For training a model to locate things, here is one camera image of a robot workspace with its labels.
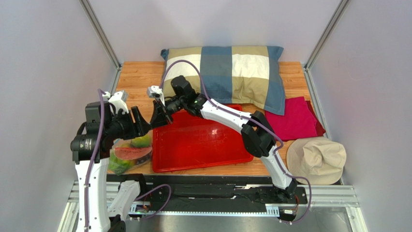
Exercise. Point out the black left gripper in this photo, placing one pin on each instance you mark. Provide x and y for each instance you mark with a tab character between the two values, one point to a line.
141	126

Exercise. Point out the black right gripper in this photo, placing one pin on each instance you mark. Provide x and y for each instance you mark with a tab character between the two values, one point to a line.
164	110

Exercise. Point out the clear zip top bag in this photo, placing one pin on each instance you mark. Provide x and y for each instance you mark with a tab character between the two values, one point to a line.
127	143

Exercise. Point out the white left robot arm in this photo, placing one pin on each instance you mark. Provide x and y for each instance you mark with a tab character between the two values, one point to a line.
91	150

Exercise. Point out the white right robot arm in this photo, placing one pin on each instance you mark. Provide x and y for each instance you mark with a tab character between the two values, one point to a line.
258	136

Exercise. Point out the yellow green fake mango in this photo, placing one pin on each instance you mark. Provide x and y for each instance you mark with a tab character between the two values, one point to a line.
140	142

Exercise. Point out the green fake lime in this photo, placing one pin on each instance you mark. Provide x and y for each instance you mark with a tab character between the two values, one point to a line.
119	166

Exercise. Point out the red plastic tray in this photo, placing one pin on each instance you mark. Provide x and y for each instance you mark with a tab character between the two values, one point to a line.
191	143

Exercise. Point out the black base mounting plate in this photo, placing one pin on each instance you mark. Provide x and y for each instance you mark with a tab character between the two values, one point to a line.
212	194

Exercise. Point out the checkered blue beige pillow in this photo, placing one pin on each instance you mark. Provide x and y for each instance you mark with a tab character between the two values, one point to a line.
231	74

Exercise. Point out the magenta folded cloth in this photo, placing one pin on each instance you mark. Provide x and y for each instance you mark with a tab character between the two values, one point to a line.
298	121

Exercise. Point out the dark red cloth underneath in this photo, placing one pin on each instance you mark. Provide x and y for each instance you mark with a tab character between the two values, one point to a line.
318	126

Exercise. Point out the beige bucket hat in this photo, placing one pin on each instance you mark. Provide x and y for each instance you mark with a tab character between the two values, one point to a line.
317	159

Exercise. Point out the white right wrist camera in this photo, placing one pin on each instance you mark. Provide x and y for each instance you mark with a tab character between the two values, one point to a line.
156	93

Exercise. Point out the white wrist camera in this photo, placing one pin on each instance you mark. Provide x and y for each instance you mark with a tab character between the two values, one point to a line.
117	101
156	93

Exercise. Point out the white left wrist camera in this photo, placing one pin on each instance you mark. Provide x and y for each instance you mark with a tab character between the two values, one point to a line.
117	101

